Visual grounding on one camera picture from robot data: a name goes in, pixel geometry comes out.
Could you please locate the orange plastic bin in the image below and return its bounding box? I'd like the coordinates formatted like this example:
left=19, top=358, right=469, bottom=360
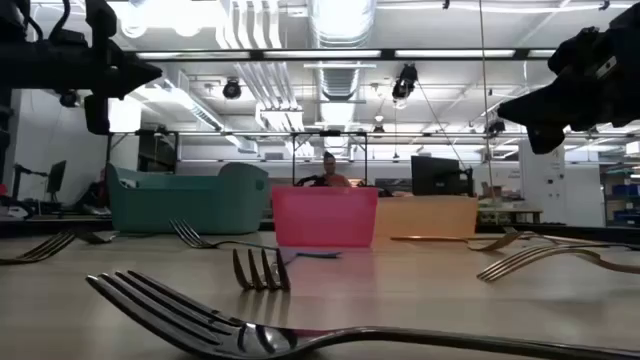
left=373, top=195, right=480, bottom=239

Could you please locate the shelf with blue bins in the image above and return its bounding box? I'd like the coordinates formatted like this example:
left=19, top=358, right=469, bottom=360
left=598, top=163, right=640, bottom=227

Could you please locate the black overhead light bar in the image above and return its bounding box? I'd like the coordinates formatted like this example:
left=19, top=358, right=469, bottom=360
left=124, top=47, right=557, bottom=63

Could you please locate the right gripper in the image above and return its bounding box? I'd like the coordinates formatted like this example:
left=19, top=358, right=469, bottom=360
left=498, top=27, right=619, bottom=155

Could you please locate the blue-handled fork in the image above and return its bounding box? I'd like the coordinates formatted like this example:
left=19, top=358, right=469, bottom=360
left=231, top=248, right=344, bottom=293

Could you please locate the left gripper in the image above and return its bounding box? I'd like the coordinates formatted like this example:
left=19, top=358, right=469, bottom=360
left=49, top=0, right=164, bottom=136

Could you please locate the black fork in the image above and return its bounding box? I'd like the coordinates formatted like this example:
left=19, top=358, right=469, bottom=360
left=549, top=241, right=640, bottom=251

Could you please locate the pink plastic bin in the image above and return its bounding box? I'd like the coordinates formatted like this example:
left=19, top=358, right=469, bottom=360
left=271, top=185, right=380, bottom=249

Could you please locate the wooden chopstick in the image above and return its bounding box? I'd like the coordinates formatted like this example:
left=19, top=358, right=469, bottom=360
left=542, top=232, right=612, bottom=248

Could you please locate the background work table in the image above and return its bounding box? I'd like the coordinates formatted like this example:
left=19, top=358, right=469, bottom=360
left=477, top=199, right=545, bottom=225

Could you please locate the teal plastic bin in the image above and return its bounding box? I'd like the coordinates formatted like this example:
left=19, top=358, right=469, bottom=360
left=106, top=161, right=270, bottom=236

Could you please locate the black aluminium table frame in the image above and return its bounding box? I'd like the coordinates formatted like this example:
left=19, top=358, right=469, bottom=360
left=0, top=218, right=640, bottom=245

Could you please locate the large black monitor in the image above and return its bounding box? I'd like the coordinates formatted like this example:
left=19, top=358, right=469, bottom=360
left=410, top=155, right=474, bottom=197

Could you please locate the silver ceiling duct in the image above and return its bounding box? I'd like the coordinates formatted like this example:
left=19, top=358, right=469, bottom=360
left=305, top=0, right=377, bottom=101

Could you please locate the person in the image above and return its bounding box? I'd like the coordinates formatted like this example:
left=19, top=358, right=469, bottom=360
left=319, top=151, right=352, bottom=189

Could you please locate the white hanging box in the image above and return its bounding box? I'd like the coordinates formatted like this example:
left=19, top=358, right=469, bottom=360
left=109, top=97, right=143, bottom=134

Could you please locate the small black monitor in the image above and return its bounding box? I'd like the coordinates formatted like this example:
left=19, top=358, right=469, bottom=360
left=45, top=159, right=68, bottom=196

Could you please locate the thin hanging cord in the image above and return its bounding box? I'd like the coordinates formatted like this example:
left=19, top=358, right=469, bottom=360
left=478, top=0, right=500, bottom=224

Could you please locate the white pillar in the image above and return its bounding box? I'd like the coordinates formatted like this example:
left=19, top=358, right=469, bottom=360
left=518, top=137, right=567, bottom=227

